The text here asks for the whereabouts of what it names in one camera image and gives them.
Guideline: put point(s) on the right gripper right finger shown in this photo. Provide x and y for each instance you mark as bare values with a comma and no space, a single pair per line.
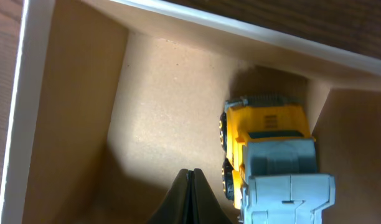
203,206

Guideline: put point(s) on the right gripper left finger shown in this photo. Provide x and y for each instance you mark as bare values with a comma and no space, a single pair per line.
171,208

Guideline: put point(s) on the yellow grey toy truck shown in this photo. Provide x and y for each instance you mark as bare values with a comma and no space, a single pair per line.
270,171

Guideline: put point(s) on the white cardboard box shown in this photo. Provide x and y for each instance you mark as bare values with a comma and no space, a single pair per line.
111,99

